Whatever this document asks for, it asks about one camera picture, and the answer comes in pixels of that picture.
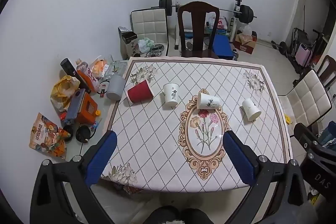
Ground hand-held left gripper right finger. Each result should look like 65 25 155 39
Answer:
223 130 313 224

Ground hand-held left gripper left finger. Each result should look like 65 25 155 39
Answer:
30 131 118 224

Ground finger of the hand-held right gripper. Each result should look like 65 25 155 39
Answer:
293 122 321 146

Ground white cup with small print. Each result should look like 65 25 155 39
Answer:
241 98 261 122

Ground white cup with bamboo print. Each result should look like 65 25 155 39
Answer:
196 92 220 110

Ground red paper cup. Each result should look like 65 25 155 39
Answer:
127 79 154 103

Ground white cup with black calligraphy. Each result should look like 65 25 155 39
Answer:
163 83 180 108

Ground blue cloth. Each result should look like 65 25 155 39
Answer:
318 120 336 149

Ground black round lid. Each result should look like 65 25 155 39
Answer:
76 126 91 142

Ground white padded chair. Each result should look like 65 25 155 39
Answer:
278 69 332 136
130 8 170 57

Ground orange box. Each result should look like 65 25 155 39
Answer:
64 89 102 126

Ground orange printed snack bag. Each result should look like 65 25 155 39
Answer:
29 112 71 160

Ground floral printed tablecloth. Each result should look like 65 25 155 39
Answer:
100 56 294 194

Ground dark wooden chair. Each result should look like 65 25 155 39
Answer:
316 55 336 88
177 1 220 59

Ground grey cylinder container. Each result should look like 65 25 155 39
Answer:
106 75 126 101

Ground pink suitcase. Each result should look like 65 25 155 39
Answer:
295 44 313 69

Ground yellow plastic bag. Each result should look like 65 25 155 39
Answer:
51 76 80 112

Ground pink drink bottle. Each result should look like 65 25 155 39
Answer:
76 59 101 92

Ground clear plastic bag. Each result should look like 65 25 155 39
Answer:
104 60 128 81

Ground black floor dumbbell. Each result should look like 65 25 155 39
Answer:
270 40 290 57

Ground orange snack packet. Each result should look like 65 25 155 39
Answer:
89 56 109 79

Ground black bottle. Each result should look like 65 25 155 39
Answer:
60 58 91 94

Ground black folding cart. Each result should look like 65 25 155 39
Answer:
291 27 325 63

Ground cardboard box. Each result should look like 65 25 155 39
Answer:
233 32 258 55

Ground blue bench pad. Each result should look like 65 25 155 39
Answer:
212 35 235 60

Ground silver-lined tea box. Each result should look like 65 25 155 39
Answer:
118 27 139 61

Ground stainless steel bowls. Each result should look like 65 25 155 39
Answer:
146 44 165 58

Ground green and white cloth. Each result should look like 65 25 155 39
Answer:
138 38 154 53

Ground black barbell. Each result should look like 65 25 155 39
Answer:
151 0 256 24

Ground red and white plastic bag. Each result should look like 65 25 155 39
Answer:
207 15 229 30

